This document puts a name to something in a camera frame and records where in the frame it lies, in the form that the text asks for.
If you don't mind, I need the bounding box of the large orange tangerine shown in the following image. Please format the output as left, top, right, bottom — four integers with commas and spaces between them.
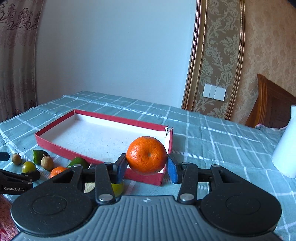
126, 136, 168, 175

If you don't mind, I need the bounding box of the small brown longan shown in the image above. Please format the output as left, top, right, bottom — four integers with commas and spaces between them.
11, 153, 22, 166

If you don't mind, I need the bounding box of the yellow green round fruit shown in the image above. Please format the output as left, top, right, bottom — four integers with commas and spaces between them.
22, 161, 37, 173

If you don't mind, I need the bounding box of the green fruit piece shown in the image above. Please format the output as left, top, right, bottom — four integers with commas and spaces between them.
67, 157, 90, 169

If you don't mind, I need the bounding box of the green lime wedge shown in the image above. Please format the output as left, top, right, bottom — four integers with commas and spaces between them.
33, 150, 49, 165

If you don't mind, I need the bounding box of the red shallow cardboard box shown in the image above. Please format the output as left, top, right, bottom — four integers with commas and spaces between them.
35, 109, 174, 186

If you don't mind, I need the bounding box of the green plaid tablecloth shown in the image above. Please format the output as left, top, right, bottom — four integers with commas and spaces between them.
1, 91, 295, 240

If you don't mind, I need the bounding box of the small orange tangerine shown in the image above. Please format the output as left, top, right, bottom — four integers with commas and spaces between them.
49, 166, 68, 178

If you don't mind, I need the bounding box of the white electric kettle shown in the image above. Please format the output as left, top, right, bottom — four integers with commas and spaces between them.
271, 105, 296, 178

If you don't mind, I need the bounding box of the brown wooden headboard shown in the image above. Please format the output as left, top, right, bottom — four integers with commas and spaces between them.
245, 74, 295, 128

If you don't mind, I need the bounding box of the gold framed wallpaper panel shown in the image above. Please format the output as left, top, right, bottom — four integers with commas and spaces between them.
182, 1, 245, 120

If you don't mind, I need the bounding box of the patterned brown curtain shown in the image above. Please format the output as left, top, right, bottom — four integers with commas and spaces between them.
1, 1, 44, 121

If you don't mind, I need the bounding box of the white wall switch panel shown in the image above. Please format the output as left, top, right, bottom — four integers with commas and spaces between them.
202, 84, 226, 101

